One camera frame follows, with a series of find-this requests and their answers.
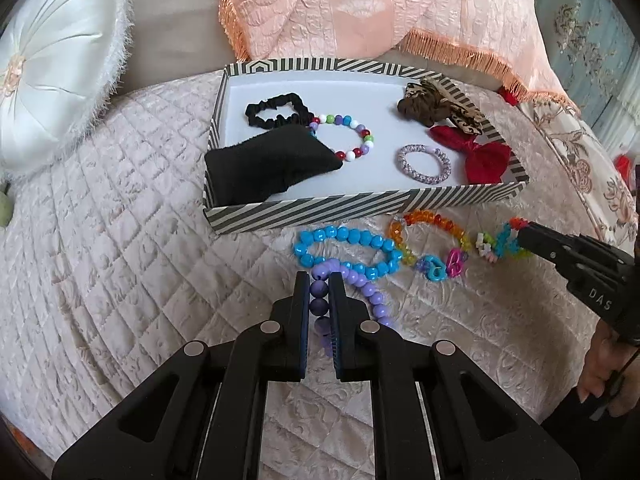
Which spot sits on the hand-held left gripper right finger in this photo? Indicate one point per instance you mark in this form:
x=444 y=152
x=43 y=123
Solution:
x=337 y=320

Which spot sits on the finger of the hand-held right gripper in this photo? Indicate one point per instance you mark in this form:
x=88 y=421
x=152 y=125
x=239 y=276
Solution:
x=545 y=242

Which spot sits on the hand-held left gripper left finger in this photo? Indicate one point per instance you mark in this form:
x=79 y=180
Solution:
x=300 y=310

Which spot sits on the red hair bow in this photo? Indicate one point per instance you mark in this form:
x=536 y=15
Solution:
x=485 y=160

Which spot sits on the leopard print hair bow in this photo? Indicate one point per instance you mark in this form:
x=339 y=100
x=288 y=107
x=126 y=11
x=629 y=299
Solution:
x=465 y=120

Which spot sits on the black cloth headband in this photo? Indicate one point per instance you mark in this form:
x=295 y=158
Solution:
x=270 y=165

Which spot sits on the striped cardboard box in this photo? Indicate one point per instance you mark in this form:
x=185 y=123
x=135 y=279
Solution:
x=370 y=175

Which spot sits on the brown scrunchie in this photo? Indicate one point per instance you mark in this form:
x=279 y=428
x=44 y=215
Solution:
x=420 y=107

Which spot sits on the black scrunchie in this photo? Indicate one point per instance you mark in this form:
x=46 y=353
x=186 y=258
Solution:
x=260 y=112

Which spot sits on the person's right hand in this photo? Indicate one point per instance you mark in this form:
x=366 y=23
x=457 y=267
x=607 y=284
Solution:
x=595 y=375

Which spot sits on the beige floral bedspread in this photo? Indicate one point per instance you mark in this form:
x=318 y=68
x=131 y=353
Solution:
x=575 y=160

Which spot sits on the small red cloth item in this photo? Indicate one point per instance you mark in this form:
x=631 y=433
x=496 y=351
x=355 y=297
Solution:
x=624 y=166
x=508 y=96

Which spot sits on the dark clothing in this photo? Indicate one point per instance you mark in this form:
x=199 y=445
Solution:
x=575 y=435

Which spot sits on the light blue floral curtain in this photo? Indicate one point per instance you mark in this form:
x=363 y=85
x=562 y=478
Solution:
x=590 y=35

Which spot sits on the peach fringed blanket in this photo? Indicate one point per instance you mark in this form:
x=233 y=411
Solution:
x=350 y=10

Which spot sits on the green and blue plush toy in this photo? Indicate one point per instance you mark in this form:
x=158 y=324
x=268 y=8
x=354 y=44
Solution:
x=3 y=210

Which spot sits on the white round satin pillow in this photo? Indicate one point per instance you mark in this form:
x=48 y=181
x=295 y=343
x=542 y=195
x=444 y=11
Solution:
x=50 y=60

